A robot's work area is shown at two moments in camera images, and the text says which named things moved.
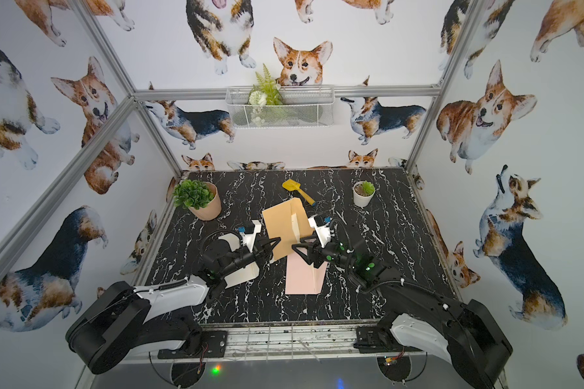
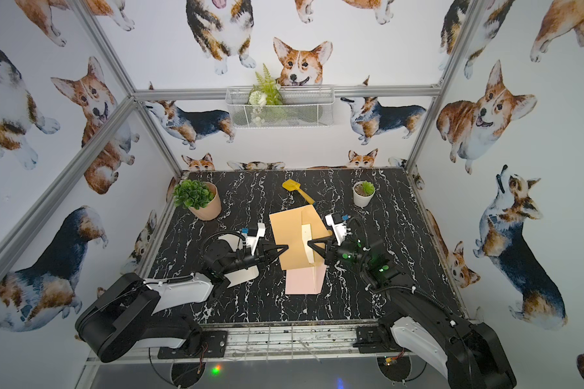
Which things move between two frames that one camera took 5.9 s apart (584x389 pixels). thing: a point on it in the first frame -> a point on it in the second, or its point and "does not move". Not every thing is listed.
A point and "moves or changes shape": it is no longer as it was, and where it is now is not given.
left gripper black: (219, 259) does not move
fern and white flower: (265, 92) does not move
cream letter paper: (295, 228) -> (306, 237)
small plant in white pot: (362, 192) does not move
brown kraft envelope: (278, 220) moves or changes shape
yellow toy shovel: (294, 185) does not move
